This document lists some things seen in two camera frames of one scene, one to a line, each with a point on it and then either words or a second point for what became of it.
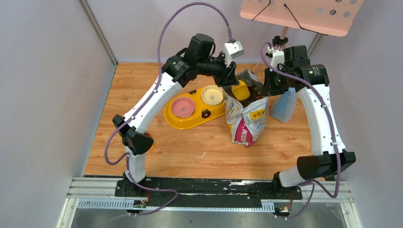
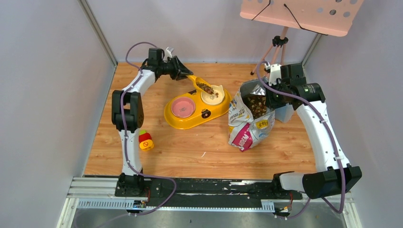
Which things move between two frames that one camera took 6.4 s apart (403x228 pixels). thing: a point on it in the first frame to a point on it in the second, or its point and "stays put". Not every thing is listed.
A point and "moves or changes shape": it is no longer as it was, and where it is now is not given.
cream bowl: [212, 95] stays put
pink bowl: [183, 107] stays put
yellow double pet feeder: [195, 108] stays put
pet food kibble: [255, 94] to [257, 103]
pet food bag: [245, 124] moves or changes shape
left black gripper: [226, 74] to [176, 67]
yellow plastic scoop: [241, 91] to [196, 80]
